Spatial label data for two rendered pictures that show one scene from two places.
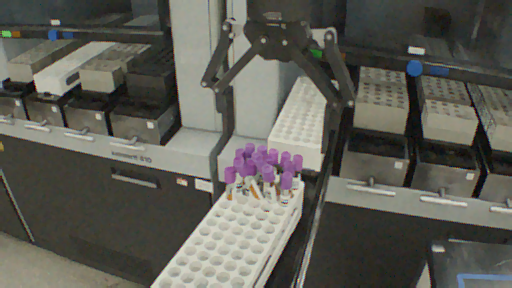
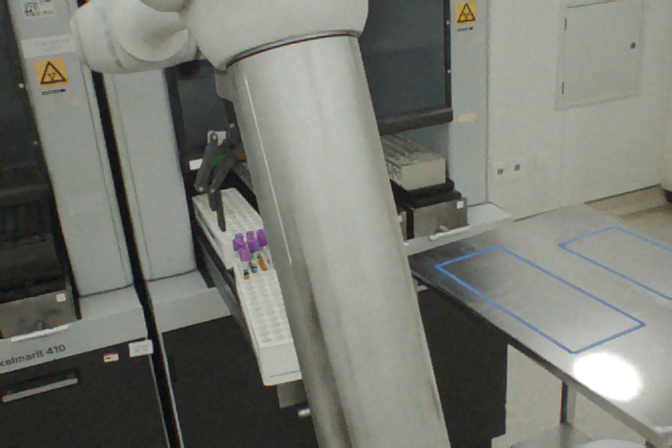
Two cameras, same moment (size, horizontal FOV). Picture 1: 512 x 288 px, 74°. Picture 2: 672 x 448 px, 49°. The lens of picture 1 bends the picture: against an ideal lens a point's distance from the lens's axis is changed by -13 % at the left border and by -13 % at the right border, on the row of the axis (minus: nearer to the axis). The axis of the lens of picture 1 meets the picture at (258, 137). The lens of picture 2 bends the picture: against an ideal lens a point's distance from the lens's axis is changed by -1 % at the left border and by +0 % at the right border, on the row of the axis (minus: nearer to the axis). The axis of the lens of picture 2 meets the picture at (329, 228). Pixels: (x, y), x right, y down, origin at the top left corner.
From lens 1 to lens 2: 81 cm
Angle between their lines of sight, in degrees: 33
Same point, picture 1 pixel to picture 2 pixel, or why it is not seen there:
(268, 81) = (178, 204)
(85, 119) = not seen: outside the picture
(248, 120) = (163, 256)
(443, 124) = not seen: hidden behind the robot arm
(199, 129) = (104, 291)
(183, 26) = (68, 171)
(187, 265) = (264, 314)
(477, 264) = (444, 256)
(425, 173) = not seen: hidden behind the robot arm
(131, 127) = (32, 312)
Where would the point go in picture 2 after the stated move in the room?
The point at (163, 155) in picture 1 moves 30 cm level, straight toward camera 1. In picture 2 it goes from (82, 331) to (192, 375)
